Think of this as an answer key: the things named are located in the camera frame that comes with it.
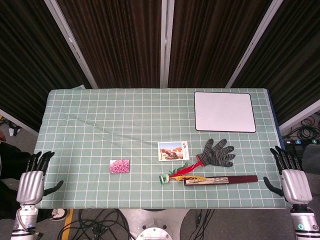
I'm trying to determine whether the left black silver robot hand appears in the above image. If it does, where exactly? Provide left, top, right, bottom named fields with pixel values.
left=16, top=150, right=65, bottom=205

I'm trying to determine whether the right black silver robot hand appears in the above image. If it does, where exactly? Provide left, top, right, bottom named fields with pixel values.
left=263, top=145, right=314, bottom=206

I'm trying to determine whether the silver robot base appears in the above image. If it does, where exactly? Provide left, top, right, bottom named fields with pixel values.
left=117, top=208, right=191, bottom=240

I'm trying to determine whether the person in black clothes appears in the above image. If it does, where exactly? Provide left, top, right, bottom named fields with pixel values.
left=0, top=132, right=35, bottom=221

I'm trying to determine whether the white black sneaker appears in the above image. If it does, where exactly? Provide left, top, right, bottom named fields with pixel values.
left=48, top=208, right=69, bottom=221

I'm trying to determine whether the black box with lit buttons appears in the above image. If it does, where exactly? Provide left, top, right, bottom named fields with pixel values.
left=284, top=139, right=320, bottom=151

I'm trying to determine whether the folded fan with maroon guards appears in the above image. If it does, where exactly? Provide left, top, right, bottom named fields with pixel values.
left=184, top=175, right=259, bottom=187

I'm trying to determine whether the grey striped knit glove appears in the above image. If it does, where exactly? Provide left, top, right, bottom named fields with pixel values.
left=196, top=138, right=236, bottom=168

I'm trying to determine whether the white mat with black edge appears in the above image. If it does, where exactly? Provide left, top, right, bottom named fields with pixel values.
left=193, top=91, right=258, bottom=133

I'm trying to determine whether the red yellow feather shuttlecock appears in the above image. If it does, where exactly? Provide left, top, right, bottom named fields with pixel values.
left=158, top=161, right=207, bottom=185

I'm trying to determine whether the green white checked tablecloth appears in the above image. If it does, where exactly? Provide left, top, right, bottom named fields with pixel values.
left=19, top=87, right=294, bottom=210

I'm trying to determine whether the dark ribbed partition panel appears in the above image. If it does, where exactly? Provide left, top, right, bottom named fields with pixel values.
left=56, top=0, right=163, bottom=89
left=233, top=0, right=320, bottom=126
left=167, top=0, right=273, bottom=88
left=0, top=0, right=92, bottom=132

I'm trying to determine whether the photo postcard with white border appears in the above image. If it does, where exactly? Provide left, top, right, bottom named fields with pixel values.
left=157, top=141, right=190, bottom=162

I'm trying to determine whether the black floor cable bundle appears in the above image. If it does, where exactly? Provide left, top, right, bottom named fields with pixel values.
left=184, top=208, right=216, bottom=240
left=282, top=112, right=320, bottom=141
left=56, top=208, right=135, bottom=240

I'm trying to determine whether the white partition rail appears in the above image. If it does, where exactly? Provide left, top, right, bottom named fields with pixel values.
left=278, top=99, right=320, bottom=132
left=0, top=108, right=39, bottom=137

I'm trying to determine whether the white partition post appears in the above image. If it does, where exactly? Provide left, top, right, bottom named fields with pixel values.
left=225, top=0, right=285, bottom=89
left=44, top=0, right=99, bottom=89
left=159, top=0, right=175, bottom=88

